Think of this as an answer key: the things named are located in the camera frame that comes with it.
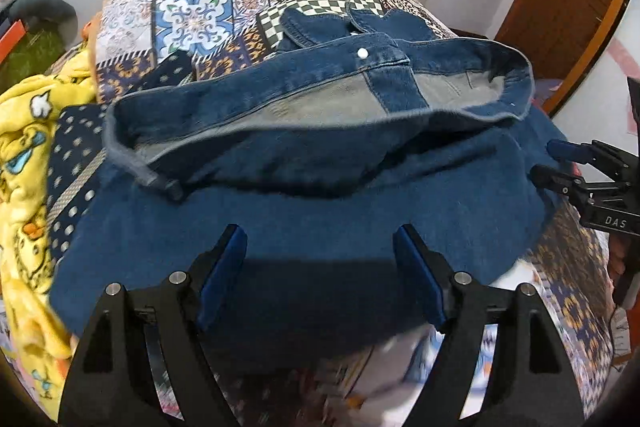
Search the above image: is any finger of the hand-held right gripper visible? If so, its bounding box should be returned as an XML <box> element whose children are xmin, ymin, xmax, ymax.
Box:
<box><xmin>529</xmin><ymin>163</ymin><xmax>586</xmax><ymax>201</ymax></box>
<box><xmin>546</xmin><ymin>139</ymin><xmax>594</xmax><ymax>166</ymax></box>

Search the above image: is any navy dotted cloth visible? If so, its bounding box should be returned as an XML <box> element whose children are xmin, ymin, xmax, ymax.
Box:
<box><xmin>46</xmin><ymin>52</ymin><xmax>196</xmax><ymax>259</ymax></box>

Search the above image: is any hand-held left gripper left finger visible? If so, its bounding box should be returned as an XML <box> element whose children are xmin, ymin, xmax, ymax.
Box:
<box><xmin>59</xmin><ymin>224</ymin><xmax>249</xmax><ymax>427</ymax></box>

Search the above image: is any white heart-print sliding door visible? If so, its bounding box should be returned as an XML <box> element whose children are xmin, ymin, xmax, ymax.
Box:
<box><xmin>555</xmin><ymin>0</ymin><xmax>640</xmax><ymax>148</ymax></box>

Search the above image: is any patchwork patterned bedspread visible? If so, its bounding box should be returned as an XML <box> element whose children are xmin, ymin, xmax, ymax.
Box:
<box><xmin>47</xmin><ymin>0</ymin><xmax>622</xmax><ymax>427</ymax></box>

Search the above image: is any blue denim jacket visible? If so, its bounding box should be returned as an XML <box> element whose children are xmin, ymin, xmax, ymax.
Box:
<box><xmin>49</xmin><ymin>4</ymin><xmax>569</xmax><ymax>374</ymax></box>

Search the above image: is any wooden wardrobe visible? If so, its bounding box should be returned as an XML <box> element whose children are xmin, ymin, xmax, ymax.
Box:
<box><xmin>542</xmin><ymin>0</ymin><xmax>635</xmax><ymax>116</ymax></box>

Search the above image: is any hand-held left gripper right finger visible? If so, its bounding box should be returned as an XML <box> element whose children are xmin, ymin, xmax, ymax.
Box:
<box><xmin>393</xmin><ymin>224</ymin><xmax>586</xmax><ymax>427</ymax></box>

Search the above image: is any yellow cartoon blanket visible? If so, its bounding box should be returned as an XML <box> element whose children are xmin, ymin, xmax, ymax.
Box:
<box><xmin>0</xmin><ymin>44</ymin><xmax>102</xmax><ymax>419</ymax></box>

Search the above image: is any green patterned cloth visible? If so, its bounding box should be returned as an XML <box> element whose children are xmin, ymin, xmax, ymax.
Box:
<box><xmin>0</xmin><ymin>29</ymin><xmax>72</xmax><ymax>81</ymax></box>

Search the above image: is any black case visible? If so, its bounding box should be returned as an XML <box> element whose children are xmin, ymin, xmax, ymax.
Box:
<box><xmin>627</xmin><ymin>77</ymin><xmax>640</xmax><ymax>134</ymax></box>

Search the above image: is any person's right hand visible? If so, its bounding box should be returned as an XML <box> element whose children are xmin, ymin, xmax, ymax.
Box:
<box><xmin>608</xmin><ymin>236</ymin><xmax>633</xmax><ymax>281</ymax></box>

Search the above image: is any orange box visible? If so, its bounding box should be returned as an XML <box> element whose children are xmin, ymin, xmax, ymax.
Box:
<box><xmin>0</xmin><ymin>19</ymin><xmax>27</xmax><ymax>64</ymax></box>

